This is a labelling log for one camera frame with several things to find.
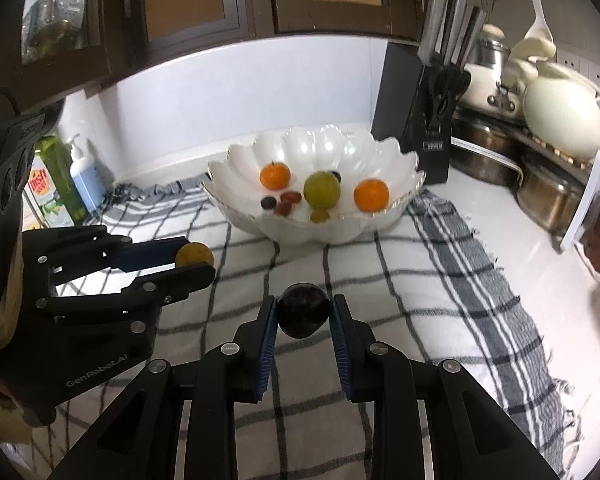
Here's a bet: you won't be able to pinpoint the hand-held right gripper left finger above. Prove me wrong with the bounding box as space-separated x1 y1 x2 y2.
47 295 278 480

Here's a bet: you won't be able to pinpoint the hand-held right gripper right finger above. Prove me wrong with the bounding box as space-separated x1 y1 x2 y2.
330 294 538 480

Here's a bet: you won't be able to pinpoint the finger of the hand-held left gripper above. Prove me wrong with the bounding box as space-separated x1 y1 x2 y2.
34 262 217 335
22 225 182 282

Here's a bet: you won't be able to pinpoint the brown longan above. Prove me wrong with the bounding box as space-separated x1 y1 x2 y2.
175 241 215 268

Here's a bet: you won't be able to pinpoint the dark purple plum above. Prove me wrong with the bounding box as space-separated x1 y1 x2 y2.
276 284 332 339

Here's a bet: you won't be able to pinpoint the small orange mandarin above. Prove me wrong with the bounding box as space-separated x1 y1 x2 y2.
260 161 292 192

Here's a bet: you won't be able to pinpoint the large orange mandarin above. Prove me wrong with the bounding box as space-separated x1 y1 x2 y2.
353 178 391 214

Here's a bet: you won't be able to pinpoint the white scalloped bowl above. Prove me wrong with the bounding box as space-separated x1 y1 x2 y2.
200 125 427 247

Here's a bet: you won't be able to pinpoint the blue pump bottle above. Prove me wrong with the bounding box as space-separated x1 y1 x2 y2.
65 134 106 213

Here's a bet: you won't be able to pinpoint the checked white grey cloth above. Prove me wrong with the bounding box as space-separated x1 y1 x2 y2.
0 172 583 480

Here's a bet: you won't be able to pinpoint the green dish soap bottle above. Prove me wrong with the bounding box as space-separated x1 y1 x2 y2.
27 135 88 228

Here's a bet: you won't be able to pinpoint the green round plum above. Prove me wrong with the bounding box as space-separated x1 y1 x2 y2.
303 171 342 209

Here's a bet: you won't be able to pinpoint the wide steel pot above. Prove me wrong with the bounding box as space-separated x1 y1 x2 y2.
450 110 523 186

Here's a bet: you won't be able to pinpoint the black knife block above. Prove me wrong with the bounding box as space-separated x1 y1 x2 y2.
371 42 453 186

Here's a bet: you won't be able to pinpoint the small steel pot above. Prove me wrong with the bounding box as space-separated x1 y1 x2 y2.
517 152 593 233

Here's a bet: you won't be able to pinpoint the white pot rack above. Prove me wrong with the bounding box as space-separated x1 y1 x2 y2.
560 150 600 253

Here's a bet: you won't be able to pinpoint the cream pot with steel lid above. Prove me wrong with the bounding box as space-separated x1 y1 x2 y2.
462 25 526 116

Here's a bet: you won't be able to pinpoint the white ceramic pot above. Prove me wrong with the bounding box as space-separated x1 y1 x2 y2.
500 57 600 161

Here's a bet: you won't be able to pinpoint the white ladle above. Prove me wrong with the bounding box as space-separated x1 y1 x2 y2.
522 0 556 58

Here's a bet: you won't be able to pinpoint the black cable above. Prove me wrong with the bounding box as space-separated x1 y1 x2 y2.
0 87 23 126

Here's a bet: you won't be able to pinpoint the brown wooden wall cabinet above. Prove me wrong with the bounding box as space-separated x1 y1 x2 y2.
0 0 431 111

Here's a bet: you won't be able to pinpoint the black-handled kitchen shears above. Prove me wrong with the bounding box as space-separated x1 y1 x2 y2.
425 67 473 128

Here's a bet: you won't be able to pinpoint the steel-handled knife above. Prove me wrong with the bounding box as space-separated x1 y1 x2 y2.
439 0 468 68
417 0 448 63
455 5 488 72

